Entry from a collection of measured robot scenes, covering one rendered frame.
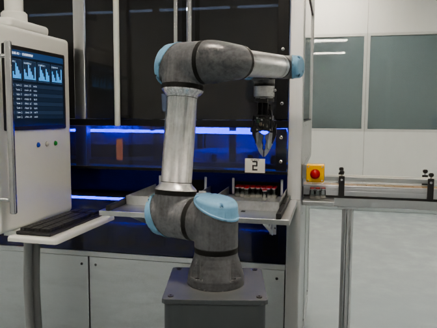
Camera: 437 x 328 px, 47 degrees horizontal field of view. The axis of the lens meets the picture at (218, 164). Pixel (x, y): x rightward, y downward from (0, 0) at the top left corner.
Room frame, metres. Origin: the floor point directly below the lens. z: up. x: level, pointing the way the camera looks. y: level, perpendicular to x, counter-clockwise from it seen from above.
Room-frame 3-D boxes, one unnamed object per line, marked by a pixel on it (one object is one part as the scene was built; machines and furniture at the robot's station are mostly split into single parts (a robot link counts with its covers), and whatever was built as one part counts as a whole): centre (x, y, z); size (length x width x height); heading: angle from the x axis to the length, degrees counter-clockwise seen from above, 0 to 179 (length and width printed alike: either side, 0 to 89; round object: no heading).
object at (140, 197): (2.09, 0.20, 0.90); 0.34 x 0.26 x 0.04; 167
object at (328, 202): (2.12, -0.43, 0.87); 0.14 x 0.13 x 0.02; 167
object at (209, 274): (1.31, 0.00, 0.84); 0.15 x 0.15 x 0.10
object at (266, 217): (1.99, 0.05, 0.87); 0.70 x 0.48 x 0.02; 77
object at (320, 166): (2.08, -0.40, 1.00); 0.08 x 0.07 x 0.07; 167
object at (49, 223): (1.94, 0.60, 0.82); 0.40 x 0.14 x 0.02; 165
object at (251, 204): (2.02, -0.13, 0.90); 0.34 x 0.26 x 0.04; 167
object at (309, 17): (2.55, -0.44, 1.51); 0.85 x 0.01 x 0.59; 167
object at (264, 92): (1.84, -0.17, 1.31); 0.08 x 0.08 x 0.05
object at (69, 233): (1.94, 0.63, 0.79); 0.45 x 0.28 x 0.03; 165
